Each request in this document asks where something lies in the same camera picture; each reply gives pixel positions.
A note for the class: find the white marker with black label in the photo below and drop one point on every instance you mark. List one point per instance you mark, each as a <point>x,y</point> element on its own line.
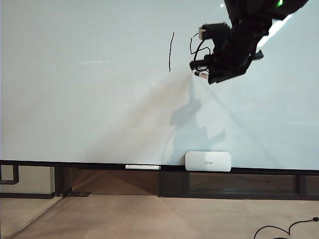
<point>200,74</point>

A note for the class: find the white glass whiteboard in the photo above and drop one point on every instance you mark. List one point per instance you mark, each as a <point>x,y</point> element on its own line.
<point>99,99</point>

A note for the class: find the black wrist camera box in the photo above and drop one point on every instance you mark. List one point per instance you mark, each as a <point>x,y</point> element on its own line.
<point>216,31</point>

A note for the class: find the black whiteboard tray ledge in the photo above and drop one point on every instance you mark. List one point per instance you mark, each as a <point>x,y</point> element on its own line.
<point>274,171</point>

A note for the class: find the white marker pen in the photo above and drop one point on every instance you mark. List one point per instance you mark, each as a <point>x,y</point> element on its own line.
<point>143,167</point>

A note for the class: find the white rectangular board eraser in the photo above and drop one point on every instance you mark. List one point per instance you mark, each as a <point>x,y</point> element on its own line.
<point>208,161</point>

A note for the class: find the black skirting board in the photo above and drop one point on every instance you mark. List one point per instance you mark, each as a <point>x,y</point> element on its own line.
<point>25,196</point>

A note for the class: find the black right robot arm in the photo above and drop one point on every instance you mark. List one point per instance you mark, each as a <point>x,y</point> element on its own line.
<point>249,20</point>

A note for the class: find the black marker stroke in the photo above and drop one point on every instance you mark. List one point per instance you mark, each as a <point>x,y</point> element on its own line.
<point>170,52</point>

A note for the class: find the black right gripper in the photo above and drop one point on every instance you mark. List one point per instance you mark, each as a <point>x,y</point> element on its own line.
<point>231,62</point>

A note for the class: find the black pipe bracket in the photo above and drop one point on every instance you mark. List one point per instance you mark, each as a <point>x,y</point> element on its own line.
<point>16,174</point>

